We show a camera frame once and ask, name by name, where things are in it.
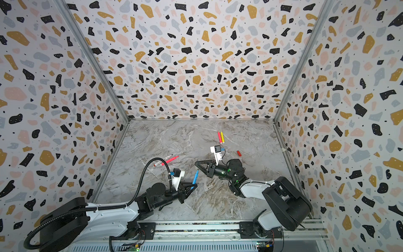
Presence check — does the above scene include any red pink marker pen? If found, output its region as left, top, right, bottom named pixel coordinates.
left=161, top=155, right=179, bottom=166

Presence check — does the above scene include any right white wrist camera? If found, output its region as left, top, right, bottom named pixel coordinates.
left=211, top=146, right=226, bottom=165

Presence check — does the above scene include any thin white red pen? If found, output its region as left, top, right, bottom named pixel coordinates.
left=153, top=154, right=173, bottom=168

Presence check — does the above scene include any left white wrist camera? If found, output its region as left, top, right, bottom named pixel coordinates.
left=171, top=168, right=185, bottom=191

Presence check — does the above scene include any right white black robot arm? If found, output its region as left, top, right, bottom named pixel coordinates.
left=195, top=159, right=313, bottom=237

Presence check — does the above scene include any yellow highlighter pen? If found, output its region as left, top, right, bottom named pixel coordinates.
left=220, top=132, right=225, bottom=143

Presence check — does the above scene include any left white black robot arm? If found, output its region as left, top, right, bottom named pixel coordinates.
left=39, top=182, right=197, bottom=252

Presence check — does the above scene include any black corrugated cable conduit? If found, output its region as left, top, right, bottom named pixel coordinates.
left=23, top=157, right=174, bottom=250

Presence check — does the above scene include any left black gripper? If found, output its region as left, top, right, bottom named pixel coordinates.
left=153, top=182, right=197, bottom=210

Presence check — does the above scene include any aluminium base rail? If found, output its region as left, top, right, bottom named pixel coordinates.
left=66, top=219, right=332, bottom=252

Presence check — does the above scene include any blue pen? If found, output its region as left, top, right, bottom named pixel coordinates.
left=192, top=170, right=199, bottom=184

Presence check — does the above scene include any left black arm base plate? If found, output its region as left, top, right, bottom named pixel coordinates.
left=118, top=221, right=156, bottom=240

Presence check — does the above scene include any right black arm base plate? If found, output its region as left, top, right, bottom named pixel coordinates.
left=237, top=222, right=283, bottom=239

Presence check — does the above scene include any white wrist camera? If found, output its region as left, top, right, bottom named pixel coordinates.
left=211, top=146, right=226, bottom=165
left=171, top=168, right=185, bottom=191

